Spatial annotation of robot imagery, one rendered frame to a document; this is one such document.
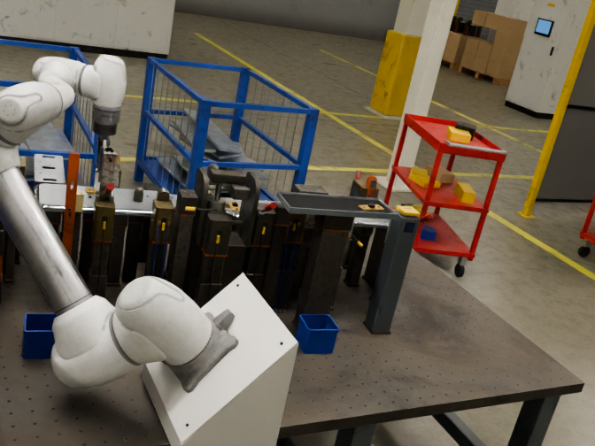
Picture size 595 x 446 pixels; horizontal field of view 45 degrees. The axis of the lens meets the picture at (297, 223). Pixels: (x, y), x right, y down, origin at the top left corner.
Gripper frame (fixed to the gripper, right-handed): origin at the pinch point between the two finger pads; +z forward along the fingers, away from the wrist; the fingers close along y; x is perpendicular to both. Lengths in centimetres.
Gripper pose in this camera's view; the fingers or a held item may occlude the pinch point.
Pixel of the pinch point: (99, 180)
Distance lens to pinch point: 248.5
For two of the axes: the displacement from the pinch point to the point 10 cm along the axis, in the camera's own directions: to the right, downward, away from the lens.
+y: 3.2, 4.0, -8.6
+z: -1.9, 9.1, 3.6
